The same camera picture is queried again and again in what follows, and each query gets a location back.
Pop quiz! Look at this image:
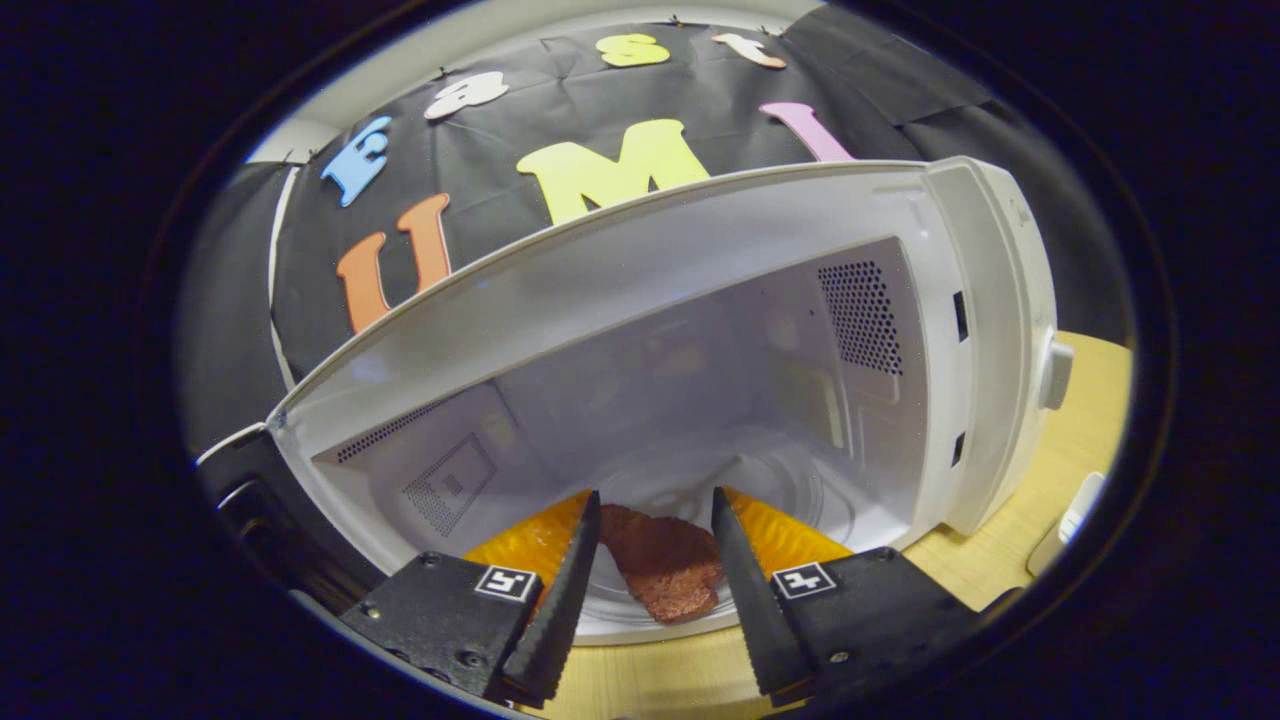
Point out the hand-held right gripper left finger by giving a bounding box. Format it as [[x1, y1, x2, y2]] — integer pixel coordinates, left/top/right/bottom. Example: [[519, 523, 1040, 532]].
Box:
[[340, 488, 603, 706]]

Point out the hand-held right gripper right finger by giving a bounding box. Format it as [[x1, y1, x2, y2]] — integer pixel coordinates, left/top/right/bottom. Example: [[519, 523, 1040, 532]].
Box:
[[710, 486, 986, 706]]

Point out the reddish brown meat piece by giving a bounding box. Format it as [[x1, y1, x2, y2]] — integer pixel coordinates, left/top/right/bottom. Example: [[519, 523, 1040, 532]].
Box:
[[598, 503, 725, 625]]

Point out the white microwave oven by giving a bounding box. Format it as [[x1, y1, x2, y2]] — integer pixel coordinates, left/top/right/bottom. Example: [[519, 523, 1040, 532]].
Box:
[[195, 155, 1076, 646]]

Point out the white rectangular tray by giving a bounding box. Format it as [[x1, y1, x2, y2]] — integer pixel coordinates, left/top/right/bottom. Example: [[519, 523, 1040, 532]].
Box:
[[1028, 472, 1106, 579]]

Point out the black backdrop cloth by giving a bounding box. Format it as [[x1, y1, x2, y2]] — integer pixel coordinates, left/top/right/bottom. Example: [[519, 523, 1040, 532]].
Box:
[[175, 5, 1136, 451]]

